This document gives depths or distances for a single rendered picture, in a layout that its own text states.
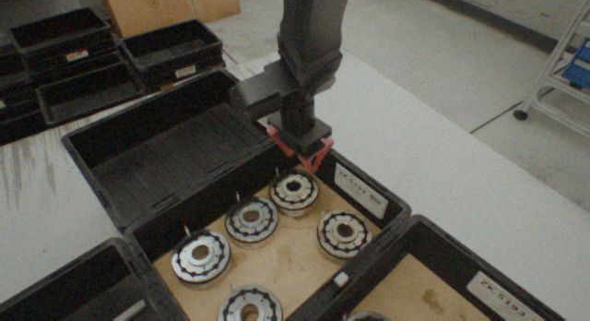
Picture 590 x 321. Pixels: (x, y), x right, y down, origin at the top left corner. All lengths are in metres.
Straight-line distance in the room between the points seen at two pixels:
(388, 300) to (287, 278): 0.18
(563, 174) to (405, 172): 1.43
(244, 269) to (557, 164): 1.98
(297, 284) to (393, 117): 0.68
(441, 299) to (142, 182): 0.64
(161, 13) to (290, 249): 2.71
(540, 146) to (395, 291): 1.88
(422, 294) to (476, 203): 0.39
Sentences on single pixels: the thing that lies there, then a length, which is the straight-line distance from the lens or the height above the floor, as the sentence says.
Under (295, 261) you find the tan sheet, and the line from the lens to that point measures 0.68.
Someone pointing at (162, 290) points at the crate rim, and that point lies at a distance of 0.58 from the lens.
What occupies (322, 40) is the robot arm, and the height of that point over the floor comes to 1.25.
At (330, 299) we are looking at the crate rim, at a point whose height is 0.92.
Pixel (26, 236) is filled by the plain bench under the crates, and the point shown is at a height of 0.70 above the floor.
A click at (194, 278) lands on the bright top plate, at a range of 0.66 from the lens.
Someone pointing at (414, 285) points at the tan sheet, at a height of 0.83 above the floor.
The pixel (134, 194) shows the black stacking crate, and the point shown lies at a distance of 0.84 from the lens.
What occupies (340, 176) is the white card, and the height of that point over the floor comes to 0.89.
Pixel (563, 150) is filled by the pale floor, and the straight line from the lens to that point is 2.50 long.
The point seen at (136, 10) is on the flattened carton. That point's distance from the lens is 3.16.
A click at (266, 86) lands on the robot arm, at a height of 1.15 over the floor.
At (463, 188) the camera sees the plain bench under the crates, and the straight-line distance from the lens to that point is 1.03.
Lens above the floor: 1.44
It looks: 47 degrees down
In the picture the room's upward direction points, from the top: straight up
